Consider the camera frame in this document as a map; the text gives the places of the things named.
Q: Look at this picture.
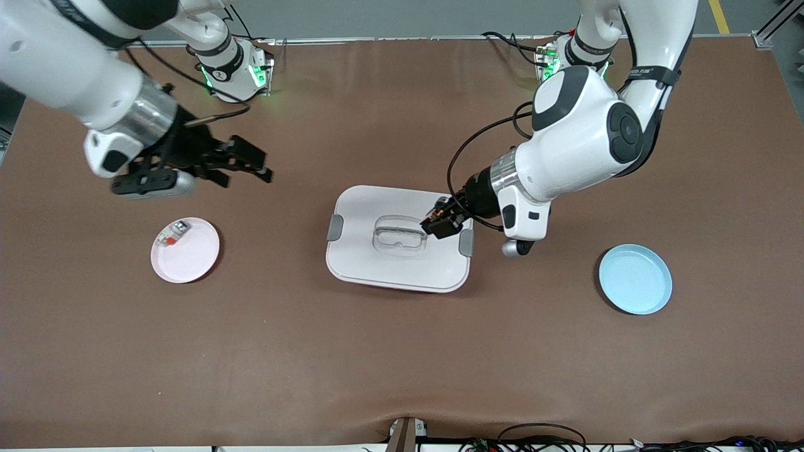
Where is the aluminium frame profile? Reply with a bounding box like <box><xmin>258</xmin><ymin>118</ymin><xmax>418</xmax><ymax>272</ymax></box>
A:
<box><xmin>752</xmin><ymin>0</ymin><xmax>804</xmax><ymax>51</ymax></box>

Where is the black cable loop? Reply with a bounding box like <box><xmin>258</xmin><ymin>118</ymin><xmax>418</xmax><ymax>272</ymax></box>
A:
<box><xmin>496</xmin><ymin>422</ymin><xmax>589</xmax><ymax>452</ymax></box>

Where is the brown table mat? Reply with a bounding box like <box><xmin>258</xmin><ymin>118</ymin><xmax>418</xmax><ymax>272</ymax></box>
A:
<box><xmin>0</xmin><ymin>36</ymin><xmax>804</xmax><ymax>449</ymax></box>

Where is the tangled cable bundle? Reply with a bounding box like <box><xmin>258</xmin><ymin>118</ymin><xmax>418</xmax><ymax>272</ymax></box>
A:
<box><xmin>457</xmin><ymin>435</ymin><xmax>804</xmax><ymax>452</ymax></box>

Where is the black base cable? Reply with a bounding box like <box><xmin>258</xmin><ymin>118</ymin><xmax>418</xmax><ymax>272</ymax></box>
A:
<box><xmin>481</xmin><ymin>30</ymin><xmax>569</xmax><ymax>68</ymax></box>
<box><xmin>231</xmin><ymin>6</ymin><xmax>277</xmax><ymax>45</ymax></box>

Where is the white lidded storage box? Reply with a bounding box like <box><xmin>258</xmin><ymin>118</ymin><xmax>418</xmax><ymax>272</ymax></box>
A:
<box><xmin>325</xmin><ymin>185</ymin><xmax>475</xmax><ymax>294</ymax></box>

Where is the blue round plate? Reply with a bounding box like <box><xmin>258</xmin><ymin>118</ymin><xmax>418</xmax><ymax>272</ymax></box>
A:
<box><xmin>598</xmin><ymin>244</ymin><xmax>673</xmax><ymax>316</ymax></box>

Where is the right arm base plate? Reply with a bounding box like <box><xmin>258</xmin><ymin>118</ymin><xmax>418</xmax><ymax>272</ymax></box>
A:
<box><xmin>200</xmin><ymin>39</ymin><xmax>276</xmax><ymax>99</ymax></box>

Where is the white and red switch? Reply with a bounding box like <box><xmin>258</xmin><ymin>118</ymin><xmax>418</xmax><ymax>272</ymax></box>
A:
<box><xmin>156</xmin><ymin>220</ymin><xmax>191</xmax><ymax>248</ymax></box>

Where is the black left base cable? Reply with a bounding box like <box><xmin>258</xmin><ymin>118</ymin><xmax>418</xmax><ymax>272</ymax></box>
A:
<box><xmin>481</xmin><ymin>30</ymin><xmax>569</xmax><ymax>68</ymax></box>

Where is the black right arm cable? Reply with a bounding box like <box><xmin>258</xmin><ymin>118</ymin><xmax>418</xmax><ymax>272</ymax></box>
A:
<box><xmin>122</xmin><ymin>38</ymin><xmax>252</xmax><ymax>126</ymax></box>

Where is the pink round plate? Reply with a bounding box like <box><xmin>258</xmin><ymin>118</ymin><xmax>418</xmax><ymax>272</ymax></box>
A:
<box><xmin>150</xmin><ymin>217</ymin><xmax>221</xmax><ymax>284</ymax></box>

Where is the aluminium table edge rail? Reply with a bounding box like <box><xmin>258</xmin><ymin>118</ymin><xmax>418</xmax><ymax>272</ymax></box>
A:
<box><xmin>135</xmin><ymin>35</ymin><xmax>773</xmax><ymax>50</ymax></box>

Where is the black right base cable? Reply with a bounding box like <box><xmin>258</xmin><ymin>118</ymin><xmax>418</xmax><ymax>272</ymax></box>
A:
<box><xmin>231</xmin><ymin>6</ymin><xmax>277</xmax><ymax>45</ymax></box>

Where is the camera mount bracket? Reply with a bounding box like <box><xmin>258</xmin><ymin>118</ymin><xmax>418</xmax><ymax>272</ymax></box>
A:
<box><xmin>384</xmin><ymin>416</ymin><xmax>429</xmax><ymax>452</ymax></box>

